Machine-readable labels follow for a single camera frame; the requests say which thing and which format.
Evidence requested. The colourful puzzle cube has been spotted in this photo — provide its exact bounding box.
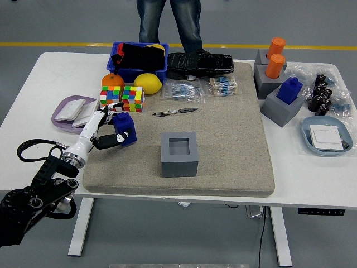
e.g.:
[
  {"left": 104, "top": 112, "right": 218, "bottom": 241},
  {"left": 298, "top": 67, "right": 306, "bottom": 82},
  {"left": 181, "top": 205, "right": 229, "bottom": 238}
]
[
  {"left": 99, "top": 85, "right": 123, "bottom": 113},
  {"left": 121, "top": 85, "right": 146, "bottom": 113}
]

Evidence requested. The grey power box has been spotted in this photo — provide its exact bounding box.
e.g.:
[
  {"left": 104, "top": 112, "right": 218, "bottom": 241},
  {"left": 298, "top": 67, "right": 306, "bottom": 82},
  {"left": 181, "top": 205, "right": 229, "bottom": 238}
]
[{"left": 245, "top": 205, "right": 270, "bottom": 218}]

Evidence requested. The blue plastic bin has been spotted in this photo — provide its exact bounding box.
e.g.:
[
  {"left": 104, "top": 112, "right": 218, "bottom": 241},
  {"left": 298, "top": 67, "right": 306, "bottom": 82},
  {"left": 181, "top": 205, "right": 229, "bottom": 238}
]
[{"left": 106, "top": 41, "right": 170, "bottom": 84}]

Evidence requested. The black table control panel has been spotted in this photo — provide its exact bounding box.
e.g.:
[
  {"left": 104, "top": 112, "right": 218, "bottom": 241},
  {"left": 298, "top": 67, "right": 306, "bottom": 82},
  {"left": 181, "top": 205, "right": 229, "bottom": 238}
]
[{"left": 297, "top": 208, "right": 346, "bottom": 217}]

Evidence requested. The white switch panel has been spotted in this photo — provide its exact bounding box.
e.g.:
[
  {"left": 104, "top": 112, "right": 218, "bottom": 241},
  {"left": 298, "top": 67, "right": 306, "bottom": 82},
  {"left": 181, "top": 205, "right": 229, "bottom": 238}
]
[
  {"left": 71, "top": 100, "right": 100, "bottom": 129},
  {"left": 54, "top": 98, "right": 86, "bottom": 122},
  {"left": 308, "top": 124, "right": 344, "bottom": 152}
]

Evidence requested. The clear plastic component bag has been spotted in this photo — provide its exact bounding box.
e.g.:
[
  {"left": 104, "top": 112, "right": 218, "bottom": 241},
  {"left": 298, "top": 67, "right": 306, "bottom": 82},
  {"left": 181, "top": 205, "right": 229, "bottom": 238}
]
[
  {"left": 329, "top": 83, "right": 353, "bottom": 119},
  {"left": 286, "top": 61, "right": 340, "bottom": 97}
]

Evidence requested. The orange cylinder seal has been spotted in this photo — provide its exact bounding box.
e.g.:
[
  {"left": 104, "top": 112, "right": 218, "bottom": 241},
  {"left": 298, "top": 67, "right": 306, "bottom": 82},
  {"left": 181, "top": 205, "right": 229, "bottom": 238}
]
[
  {"left": 264, "top": 53, "right": 286, "bottom": 79},
  {"left": 267, "top": 37, "right": 287, "bottom": 60}
]

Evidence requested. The black pen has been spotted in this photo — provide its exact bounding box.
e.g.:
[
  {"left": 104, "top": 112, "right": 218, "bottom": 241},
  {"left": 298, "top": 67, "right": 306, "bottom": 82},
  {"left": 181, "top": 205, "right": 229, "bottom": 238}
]
[{"left": 152, "top": 107, "right": 199, "bottom": 117}]

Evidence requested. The orange fruit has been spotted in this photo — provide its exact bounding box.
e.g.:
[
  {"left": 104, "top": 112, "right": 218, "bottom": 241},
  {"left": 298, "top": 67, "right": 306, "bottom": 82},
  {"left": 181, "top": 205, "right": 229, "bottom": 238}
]
[{"left": 101, "top": 73, "right": 126, "bottom": 92}]

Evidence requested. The grey holder with round hole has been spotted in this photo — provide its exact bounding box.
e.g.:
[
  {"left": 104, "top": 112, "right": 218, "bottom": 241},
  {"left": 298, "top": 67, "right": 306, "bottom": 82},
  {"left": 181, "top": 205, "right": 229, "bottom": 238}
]
[
  {"left": 253, "top": 65, "right": 286, "bottom": 101},
  {"left": 254, "top": 49, "right": 288, "bottom": 70}
]

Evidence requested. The black cloth with red trim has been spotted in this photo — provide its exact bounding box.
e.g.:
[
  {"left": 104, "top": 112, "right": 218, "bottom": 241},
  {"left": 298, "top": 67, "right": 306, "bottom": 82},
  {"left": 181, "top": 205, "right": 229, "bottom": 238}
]
[{"left": 110, "top": 42, "right": 166, "bottom": 70}]

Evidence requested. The grey-brown mat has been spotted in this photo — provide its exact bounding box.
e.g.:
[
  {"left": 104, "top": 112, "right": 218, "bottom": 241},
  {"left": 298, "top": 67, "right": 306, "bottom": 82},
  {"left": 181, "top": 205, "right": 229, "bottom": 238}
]
[{"left": 82, "top": 61, "right": 276, "bottom": 198}]

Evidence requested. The blue square seal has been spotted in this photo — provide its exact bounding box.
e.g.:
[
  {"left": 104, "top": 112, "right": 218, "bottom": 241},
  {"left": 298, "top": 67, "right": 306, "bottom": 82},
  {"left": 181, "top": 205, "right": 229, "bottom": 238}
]
[
  {"left": 276, "top": 77, "right": 303, "bottom": 106},
  {"left": 112, "top": 112, "right": 137, "bottom": 147}
]

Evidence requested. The black plastic wrapped package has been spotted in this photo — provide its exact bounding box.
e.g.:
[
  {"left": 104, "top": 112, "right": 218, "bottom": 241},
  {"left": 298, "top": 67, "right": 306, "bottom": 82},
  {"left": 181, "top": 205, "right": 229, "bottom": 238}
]
[{"left": 166, "top": 48, "right": 234, "bottom": 80}]

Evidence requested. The yellow lemon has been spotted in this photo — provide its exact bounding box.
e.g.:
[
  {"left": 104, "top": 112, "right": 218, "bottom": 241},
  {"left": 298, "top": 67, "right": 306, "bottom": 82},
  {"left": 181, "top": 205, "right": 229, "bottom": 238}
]
[{"left": 133, "top": 73, "right": 163, "bottom": 95}]

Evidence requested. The white table leg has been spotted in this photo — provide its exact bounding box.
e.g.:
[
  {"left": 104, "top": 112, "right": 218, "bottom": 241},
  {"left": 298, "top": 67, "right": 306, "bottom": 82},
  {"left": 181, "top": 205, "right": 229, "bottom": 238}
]
[
  {"left": 269, "top": 206, "right": 293, "bottom": 267},
  {"left": 67, "top": 197, "right": 95, "bottom": 257}
]

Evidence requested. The light blue tray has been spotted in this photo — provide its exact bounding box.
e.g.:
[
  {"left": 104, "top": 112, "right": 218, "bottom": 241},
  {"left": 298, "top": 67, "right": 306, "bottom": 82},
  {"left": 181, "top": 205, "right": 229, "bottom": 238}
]
[{"left": 301, "top": 116, "right": 353, "bottom": 156}]

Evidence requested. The clear bag of taped resistors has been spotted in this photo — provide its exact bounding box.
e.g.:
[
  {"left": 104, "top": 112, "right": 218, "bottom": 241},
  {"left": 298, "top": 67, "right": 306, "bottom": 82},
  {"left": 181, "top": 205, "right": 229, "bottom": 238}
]
[{"left": 201, "top": 75, "right": 240, "bottom": 98}]

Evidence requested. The grey square seal holder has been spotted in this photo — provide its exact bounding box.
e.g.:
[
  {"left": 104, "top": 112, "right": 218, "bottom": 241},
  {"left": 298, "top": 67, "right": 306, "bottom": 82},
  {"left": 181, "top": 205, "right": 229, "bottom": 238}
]
[
  {"left": 161, "top": 131, "right": 199, "bottom": 178},
  {"left": 260, "top": 83, "right": 307, "bottom": 128}
]

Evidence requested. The clear bag of blue resistors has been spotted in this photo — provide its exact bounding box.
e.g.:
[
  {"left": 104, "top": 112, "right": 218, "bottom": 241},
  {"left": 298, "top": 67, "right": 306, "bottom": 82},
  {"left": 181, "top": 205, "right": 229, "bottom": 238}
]
[{"left": 161, "top": 79, "right": 206, "bottom": 104}]

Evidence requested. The black power cable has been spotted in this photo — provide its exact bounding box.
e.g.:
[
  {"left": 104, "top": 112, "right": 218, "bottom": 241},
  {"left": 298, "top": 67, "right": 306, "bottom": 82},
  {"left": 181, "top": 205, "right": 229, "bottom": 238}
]
[{"left": 258, "top": 205, "right": 267, "bottom": 268}]

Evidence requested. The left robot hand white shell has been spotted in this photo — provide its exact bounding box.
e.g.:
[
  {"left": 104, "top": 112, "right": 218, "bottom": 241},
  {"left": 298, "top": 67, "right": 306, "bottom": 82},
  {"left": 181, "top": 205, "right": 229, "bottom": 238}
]
[{"left": 68, "top": 102, "right": 131, "bottom": 156}]

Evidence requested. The person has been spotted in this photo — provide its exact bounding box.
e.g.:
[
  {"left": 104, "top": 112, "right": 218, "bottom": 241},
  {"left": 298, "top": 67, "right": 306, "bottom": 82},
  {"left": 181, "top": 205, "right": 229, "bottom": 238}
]
[{"left": 136, "top": 0, "right": 204, "bottom": 54}]

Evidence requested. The purple tray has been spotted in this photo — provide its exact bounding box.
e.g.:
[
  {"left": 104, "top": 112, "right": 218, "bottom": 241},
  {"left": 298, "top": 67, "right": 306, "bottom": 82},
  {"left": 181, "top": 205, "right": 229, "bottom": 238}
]
[{"left": 51, "top": 95, "right": 101, "bottom": 135}]

